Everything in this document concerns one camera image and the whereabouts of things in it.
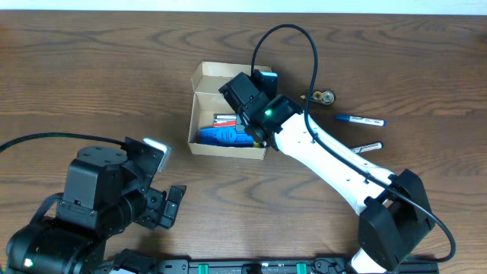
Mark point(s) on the brown cardboard box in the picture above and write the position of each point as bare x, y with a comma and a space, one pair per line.
207, 101

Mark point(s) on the blue plastic holder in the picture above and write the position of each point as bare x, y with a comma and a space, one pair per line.
225, 136

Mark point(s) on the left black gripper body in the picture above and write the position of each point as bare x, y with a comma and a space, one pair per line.
157, 207

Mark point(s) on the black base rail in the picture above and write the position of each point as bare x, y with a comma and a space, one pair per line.
130, 261

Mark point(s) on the black marker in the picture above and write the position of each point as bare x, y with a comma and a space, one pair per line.
368, 147

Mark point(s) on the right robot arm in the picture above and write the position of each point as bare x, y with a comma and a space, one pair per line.
392, 209

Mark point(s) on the correction tape dispenser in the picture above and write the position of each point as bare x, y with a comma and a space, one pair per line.
325, 97

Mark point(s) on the blue marker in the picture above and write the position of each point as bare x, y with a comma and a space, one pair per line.
361, 120

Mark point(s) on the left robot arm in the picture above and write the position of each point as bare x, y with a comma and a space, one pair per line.
106, 190

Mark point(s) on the red lighter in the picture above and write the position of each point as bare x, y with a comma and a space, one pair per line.
224, 123

